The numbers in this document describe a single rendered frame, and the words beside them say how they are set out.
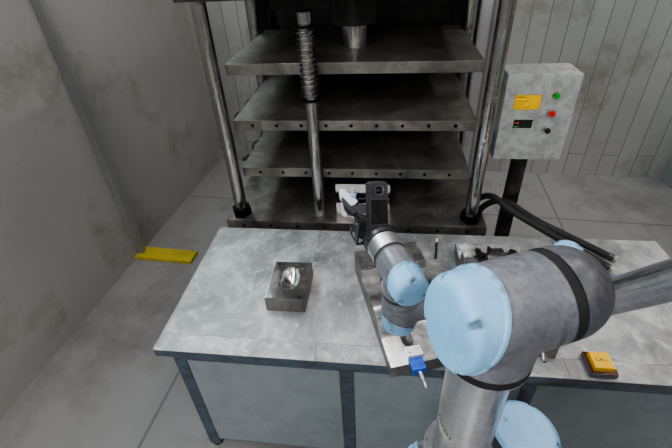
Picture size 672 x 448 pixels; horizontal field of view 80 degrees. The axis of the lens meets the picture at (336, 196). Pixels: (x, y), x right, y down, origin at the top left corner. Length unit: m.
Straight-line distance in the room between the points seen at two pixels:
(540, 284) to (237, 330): 1.26
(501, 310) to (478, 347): 0.05
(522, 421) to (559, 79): 1.43
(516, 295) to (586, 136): 3.75
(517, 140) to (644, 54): 2.17
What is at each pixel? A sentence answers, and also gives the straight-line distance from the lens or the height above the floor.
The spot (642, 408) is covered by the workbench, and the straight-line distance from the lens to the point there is 1.90.
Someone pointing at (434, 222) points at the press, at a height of 0.79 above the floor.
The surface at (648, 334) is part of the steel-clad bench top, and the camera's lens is 1.82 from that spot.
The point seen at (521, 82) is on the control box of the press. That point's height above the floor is 1.44.
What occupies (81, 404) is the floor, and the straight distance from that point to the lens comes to 2.72.
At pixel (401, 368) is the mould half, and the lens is 1.41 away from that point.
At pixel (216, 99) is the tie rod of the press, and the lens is 1.87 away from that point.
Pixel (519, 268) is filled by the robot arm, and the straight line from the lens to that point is 0.51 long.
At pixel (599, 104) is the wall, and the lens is 4.09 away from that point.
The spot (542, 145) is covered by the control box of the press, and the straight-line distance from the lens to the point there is 2.08.
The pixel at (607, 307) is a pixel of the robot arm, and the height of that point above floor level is 1.65.
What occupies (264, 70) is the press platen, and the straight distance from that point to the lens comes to 1.86.
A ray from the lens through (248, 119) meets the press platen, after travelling 1.95.
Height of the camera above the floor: 2.01
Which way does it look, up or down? 34 degrees down
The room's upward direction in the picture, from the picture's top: 3 degrees counter-clockwise
